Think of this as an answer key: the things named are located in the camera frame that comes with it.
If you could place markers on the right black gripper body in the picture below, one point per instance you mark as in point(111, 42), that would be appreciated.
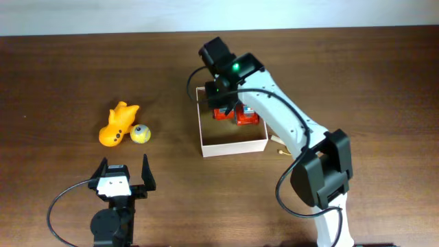
point(216, 97)

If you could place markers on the red fire truck toy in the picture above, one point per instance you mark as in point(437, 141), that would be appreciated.
point(222, 114)

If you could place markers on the orange rubber animal toy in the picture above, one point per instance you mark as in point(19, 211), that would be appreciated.
point(120, 123)

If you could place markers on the yellow grey toy ball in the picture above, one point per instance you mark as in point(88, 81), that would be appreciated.
point(140, 134)

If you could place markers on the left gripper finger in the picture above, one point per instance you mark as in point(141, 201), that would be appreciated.
point(146, 173)
point(101, 169)

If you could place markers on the yellow wooden rattle drum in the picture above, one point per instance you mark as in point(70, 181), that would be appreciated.
point(276, 139)

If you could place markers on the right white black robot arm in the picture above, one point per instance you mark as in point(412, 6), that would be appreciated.
point(316, 184)

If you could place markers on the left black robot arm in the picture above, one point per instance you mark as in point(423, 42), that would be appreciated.
point(114, 226)

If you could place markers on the pink cardboard box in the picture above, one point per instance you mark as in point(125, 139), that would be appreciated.
point(225, 137)

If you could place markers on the red fire truck with ladder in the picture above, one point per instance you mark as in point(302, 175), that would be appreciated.
point(245, 115)

